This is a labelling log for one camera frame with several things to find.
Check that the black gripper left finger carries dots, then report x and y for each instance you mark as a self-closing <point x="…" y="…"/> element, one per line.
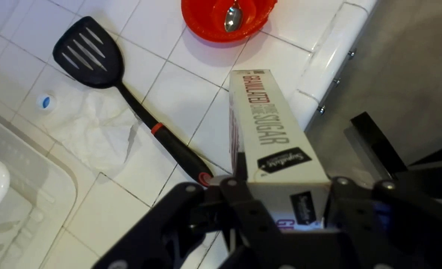
<point x="240" y="172"/>

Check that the black slotted spatula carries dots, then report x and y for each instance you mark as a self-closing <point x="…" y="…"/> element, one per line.
<point x="91" y="57"/>

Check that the white dish rack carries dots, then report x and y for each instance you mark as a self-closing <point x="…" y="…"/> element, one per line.
<point x="37" y="202"/>

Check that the red bowl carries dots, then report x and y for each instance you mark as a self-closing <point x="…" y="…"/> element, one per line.
<point x="204" y="19"/>

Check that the white crumpled napkin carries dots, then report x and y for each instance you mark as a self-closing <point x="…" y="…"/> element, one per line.
<point x="97" y="129"/>

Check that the granulated sugar box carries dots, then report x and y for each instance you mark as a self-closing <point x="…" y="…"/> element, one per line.
<point x="284" y="172"/>

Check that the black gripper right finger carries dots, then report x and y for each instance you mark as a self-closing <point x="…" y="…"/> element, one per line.
<point x="378" y="144"/>

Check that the white bottle cap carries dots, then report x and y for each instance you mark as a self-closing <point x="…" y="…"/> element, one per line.
<point x="46" y="102"/>

